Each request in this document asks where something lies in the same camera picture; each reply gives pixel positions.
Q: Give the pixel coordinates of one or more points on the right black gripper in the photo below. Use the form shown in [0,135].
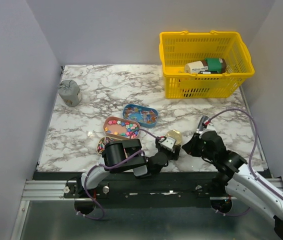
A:
[190,146]

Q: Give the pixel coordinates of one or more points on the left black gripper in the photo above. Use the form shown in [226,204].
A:
[171,157]

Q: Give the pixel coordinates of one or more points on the blue tray clear lollipops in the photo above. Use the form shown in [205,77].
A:
[146,117]

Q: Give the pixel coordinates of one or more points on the pink tray star candies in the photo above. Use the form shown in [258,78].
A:
[120,128]

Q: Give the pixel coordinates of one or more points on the beige tray rainbow lollipops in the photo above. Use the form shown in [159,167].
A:
[102,144]

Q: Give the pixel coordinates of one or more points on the silver metal scoop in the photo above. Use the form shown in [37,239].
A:
[202,124]

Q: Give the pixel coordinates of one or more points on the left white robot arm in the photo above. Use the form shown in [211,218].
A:
[123,155]

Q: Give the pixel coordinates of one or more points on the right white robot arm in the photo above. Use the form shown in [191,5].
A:
[240,180]

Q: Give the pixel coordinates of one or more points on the green brown bottle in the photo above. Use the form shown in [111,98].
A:
[206,66]

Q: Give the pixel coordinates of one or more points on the yellow plastic basket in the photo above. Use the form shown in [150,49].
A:
[176,49]

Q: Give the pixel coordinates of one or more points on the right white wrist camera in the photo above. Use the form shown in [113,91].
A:
[208,128]

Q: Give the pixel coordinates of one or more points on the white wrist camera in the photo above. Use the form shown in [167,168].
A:
[208,128]
[167,143]

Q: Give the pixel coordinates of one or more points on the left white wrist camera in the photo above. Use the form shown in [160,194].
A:
[167,143]

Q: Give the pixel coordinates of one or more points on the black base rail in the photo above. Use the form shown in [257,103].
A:
[187,200]

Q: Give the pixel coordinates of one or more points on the grey drawstring pouch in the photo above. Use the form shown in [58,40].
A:
[70,92]

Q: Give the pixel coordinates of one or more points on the aluminium frame rail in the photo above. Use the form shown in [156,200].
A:
[68,185]

